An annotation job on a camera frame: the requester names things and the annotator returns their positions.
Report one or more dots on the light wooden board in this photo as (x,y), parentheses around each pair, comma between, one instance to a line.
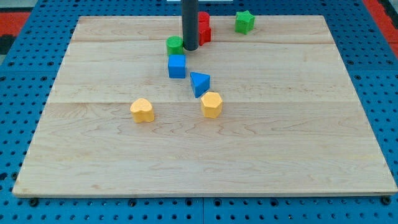
(291,125)

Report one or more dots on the blue cube block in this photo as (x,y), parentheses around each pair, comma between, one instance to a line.
(177,66)

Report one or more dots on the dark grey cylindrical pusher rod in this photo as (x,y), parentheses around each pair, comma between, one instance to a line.
(190,24)

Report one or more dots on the yellow heart block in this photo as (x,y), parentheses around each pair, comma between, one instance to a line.
(142,111)

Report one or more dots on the red star block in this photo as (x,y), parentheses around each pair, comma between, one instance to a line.
(204,32)

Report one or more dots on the blue triangle block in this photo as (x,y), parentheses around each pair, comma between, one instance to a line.
(200,83)

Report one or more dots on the red cylinder block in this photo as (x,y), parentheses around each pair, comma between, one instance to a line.
(203,18)

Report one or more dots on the green star block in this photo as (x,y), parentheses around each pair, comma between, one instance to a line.
(244,22)

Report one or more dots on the yellow hexagon block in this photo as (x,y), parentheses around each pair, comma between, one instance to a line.
(211,104)

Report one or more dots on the green cylinder block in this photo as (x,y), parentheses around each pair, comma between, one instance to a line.
(174,45)

